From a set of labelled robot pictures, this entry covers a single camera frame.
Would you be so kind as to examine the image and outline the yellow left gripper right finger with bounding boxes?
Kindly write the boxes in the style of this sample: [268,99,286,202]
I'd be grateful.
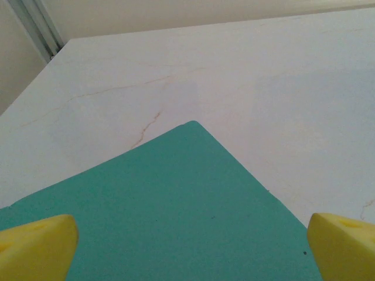
[306,213,375,281]

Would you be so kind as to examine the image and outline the green paper folder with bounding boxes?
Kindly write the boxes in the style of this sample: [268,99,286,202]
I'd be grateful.
[0,120,323,281]

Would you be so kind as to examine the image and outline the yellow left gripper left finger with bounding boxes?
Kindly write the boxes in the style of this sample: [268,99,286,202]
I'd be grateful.
[0,214,79,281]

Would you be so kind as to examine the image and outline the aluminium frame corner post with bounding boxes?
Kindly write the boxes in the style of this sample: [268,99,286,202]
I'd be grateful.
[7,0,66,64]

